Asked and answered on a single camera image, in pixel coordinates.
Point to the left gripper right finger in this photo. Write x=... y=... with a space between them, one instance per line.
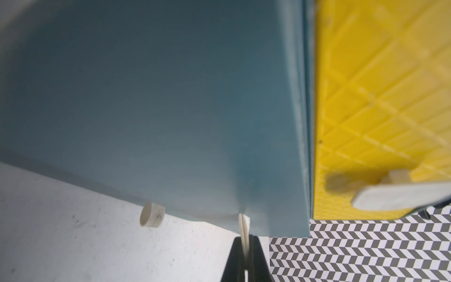
x=258 y=270

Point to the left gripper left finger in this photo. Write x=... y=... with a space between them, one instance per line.
x=234 y=270

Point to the teal drawer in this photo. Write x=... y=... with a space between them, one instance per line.
x=198 y=106

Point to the yellow top drawer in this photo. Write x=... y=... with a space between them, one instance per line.
x=383 y=99

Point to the teal plastic drawer cabinet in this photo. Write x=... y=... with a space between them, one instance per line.
x=308 y=9

